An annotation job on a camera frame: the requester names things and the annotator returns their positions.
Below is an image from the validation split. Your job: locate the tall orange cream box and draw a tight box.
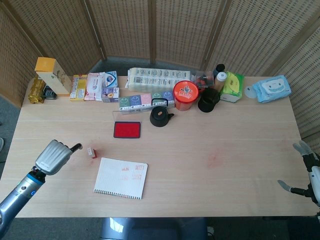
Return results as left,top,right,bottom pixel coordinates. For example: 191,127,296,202
34,57,73,97

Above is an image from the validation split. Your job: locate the red ink pad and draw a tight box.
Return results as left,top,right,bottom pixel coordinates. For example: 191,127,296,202
113,121,142,139

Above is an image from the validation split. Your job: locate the gold foil pack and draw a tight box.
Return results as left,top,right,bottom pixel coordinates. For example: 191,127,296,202
27,77,47,104

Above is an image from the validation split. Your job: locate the white spiral notebook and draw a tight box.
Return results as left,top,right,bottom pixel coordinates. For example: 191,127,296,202
93,157,149,200

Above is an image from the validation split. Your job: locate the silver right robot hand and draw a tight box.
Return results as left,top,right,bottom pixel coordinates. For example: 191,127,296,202
277,139,320,208

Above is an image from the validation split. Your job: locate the black mesh pen cup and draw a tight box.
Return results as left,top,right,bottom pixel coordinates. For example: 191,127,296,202
197,87,221,114

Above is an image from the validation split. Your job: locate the orange lidded canister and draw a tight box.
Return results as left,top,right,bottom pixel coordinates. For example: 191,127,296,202
173,80,201,111

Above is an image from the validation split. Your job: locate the clear plastic box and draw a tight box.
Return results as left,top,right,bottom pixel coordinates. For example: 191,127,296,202
191,70,216,89

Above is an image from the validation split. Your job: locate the brown bottle white cap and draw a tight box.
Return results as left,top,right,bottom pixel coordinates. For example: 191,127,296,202
214,71,227,92

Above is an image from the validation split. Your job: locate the white round disc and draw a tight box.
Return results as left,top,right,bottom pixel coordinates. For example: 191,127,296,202
244,85,258,99

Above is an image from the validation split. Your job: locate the dark bottle black cap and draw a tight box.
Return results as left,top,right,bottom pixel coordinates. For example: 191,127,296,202
215,63,227,76

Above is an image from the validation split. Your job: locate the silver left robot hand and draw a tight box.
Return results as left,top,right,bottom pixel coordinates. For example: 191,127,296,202
34,139,84,176

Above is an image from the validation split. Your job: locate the multicolour pocket tissue row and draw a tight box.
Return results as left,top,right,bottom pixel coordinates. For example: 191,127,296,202
118,90,176,111

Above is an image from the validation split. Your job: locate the dark robot base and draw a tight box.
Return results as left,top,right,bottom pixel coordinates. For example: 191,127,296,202
99,216,208,240

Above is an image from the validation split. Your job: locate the pink wet wipes pack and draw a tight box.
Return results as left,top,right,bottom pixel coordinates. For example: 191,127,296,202
83,72,106,102

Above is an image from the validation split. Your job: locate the woven folding screen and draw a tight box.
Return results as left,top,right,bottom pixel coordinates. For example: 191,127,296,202
0,0,320,151

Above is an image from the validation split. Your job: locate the purple box with peach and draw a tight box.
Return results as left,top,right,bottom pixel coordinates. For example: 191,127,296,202
101,86,120,103

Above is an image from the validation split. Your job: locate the yellow red box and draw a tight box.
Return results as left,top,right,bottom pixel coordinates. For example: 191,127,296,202
69,74,88,102

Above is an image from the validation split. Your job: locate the red white stamp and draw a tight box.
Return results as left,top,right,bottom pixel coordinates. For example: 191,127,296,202
86,147,98,160

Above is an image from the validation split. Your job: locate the blue wet wipes pack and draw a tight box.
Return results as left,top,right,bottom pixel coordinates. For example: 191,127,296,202
251,74,292,104

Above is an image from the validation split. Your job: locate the black teapot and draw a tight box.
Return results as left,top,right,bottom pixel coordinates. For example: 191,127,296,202
149,98,175,128

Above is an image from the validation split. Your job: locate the large white tissue pack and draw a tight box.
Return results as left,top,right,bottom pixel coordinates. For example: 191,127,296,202
125,66,197,93

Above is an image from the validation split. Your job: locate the green tissue pack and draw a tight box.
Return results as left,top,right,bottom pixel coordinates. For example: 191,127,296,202
219,71,245,104

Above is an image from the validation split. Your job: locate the blue white box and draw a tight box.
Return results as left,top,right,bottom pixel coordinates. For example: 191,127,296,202
101,70,119,90

